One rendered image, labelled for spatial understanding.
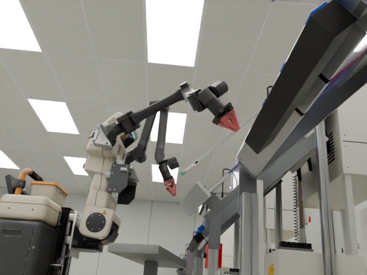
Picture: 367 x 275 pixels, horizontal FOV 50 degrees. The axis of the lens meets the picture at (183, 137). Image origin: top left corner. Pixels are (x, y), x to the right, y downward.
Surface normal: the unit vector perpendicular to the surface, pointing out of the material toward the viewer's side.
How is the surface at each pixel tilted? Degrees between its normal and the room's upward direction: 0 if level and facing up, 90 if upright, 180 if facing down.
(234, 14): 180
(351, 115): 90
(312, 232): 90
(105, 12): 180
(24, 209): 90
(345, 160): 90
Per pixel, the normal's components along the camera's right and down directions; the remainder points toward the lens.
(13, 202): -0.04, -0.40
